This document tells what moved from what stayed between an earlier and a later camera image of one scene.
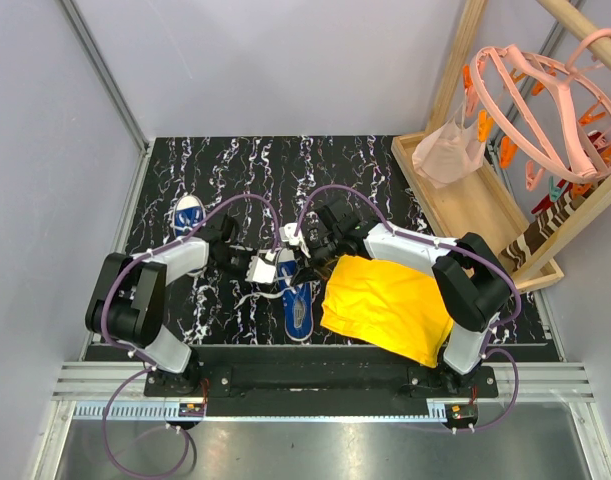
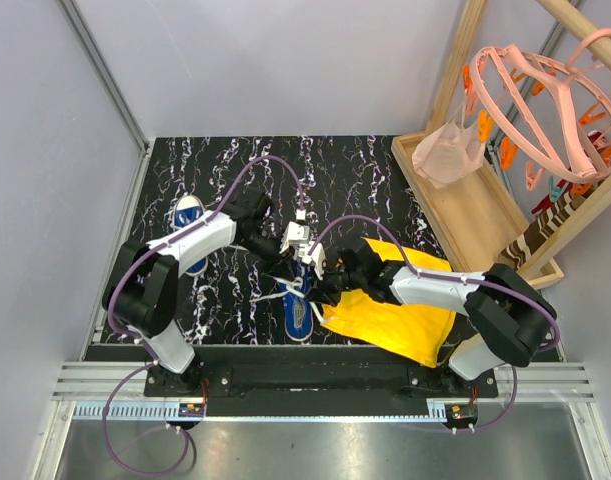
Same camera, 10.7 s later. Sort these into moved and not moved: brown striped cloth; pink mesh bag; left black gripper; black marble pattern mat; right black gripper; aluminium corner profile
Moved: left black gripper; right black gripper
Not moved: aluminium corner profile; brown striped cloth; black marble pattern mat; pink mesh bag
